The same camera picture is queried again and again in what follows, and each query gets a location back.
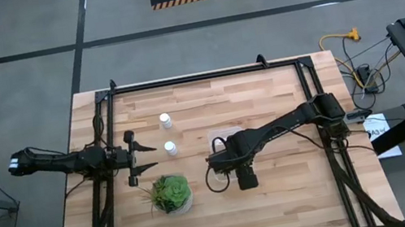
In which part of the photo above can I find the white pill bottle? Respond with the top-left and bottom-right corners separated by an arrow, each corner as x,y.
163,139 -> 179,158
158,111 -> 173,130

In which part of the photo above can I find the white paper sheet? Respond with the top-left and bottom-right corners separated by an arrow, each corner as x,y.
359,109 -> 403,163

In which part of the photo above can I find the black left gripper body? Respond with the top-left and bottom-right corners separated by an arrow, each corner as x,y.
108,128 -> 146,191

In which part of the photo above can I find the green succulent in patterned pot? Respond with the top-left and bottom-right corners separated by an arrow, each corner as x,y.
137,169 -> 198,222

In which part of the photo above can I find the black aluminium frame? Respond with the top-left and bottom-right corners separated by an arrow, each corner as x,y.
28,35 -> 403,227

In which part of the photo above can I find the yellow extension cord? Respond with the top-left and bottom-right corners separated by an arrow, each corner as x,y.
316,25 -> 373,98

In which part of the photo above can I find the clear plastic basket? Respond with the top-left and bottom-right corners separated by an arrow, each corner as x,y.
201,124 -> 252,187

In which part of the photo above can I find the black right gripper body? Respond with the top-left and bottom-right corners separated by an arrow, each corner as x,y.
202,128 -> 263,177

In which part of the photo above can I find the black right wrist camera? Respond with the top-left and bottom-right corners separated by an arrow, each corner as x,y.
235,163 -> 261,192

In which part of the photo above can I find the black power strip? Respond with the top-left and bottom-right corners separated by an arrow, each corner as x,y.
356,63 -> 381,97

